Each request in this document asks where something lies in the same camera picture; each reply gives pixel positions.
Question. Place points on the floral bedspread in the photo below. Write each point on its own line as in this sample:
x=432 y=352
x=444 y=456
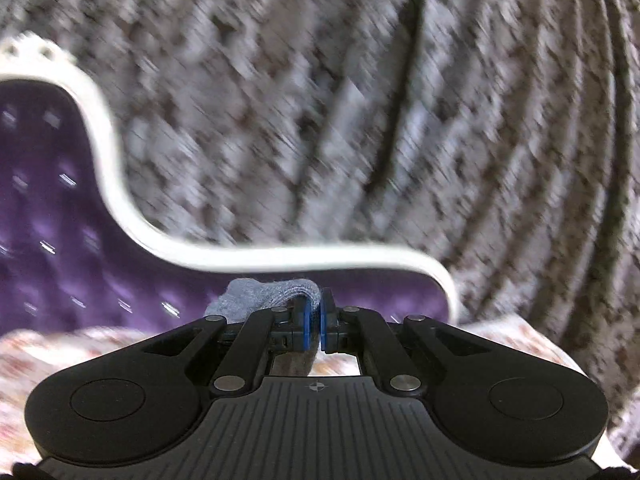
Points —
x=30 y=360

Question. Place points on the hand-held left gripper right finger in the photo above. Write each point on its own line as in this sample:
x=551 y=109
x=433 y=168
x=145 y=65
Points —
x=327 y=325

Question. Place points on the grey sock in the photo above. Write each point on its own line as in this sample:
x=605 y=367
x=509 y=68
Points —
x=260 y=300

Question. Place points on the purple tufted headboard white frame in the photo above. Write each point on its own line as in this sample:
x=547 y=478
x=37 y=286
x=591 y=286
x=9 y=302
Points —
x=60 y=240

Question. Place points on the grey patterned curtain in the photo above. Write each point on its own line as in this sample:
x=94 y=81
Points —
x=350 y=110

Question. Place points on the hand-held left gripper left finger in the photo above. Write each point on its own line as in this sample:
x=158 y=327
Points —
x=303 y=326

